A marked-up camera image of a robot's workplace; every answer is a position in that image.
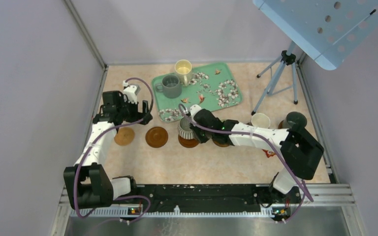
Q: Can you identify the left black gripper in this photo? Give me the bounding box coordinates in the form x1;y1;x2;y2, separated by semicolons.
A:
117;95;152;125

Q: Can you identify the dark brown wooden coaster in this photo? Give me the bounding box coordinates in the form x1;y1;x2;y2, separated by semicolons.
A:
145;126;169;148
178;136;199;148
213;141;229;148

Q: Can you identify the ribbed grey mug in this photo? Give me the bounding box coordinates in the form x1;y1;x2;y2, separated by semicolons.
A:
178;118;194;140

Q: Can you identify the light tan wooden coaster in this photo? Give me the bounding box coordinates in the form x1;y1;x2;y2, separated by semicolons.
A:
114;127;135;146

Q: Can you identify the black mug white inside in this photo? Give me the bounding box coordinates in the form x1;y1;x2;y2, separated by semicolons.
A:
251;113;271;128

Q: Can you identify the dark green mug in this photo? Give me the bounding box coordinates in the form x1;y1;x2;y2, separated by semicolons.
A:
281;111;308;128

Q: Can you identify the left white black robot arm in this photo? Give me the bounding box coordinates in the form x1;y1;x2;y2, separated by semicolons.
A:
63;90;154;209

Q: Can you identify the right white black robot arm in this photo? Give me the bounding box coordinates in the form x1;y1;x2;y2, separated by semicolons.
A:
181;105;324;203

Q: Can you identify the plain grey mug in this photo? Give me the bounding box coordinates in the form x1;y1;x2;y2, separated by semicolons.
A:
155;75;182;99

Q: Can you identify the green floral serving tray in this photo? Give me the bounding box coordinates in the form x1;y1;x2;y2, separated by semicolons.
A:
151;62;243;123

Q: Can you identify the pale yellow mug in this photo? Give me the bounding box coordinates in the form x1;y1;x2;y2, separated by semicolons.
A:
174;59;193;86

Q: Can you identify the red owl picture card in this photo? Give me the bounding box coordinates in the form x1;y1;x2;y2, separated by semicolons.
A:
262;149;276;158

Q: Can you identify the grey tripod stand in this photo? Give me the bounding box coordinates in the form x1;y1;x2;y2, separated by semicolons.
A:
251;41;298;116

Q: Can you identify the light blue perforated panel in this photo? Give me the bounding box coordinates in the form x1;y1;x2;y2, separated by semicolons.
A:
253;0;378;70

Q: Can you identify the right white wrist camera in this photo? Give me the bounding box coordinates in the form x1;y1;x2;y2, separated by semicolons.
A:
189;104;202;119

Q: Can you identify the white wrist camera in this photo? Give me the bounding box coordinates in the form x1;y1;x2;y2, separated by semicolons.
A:
123;81;140;104
189;104;202;119

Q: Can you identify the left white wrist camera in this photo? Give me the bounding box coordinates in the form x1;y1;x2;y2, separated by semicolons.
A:
123;81;140;104

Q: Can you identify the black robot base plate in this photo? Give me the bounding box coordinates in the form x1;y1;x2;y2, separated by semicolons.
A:
114;184;301;213

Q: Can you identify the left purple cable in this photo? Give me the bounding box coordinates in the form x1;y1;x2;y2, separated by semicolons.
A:
73;77;155;226

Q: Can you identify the aluminium frame rail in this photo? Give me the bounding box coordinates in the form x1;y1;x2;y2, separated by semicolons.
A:
50;184;369;236

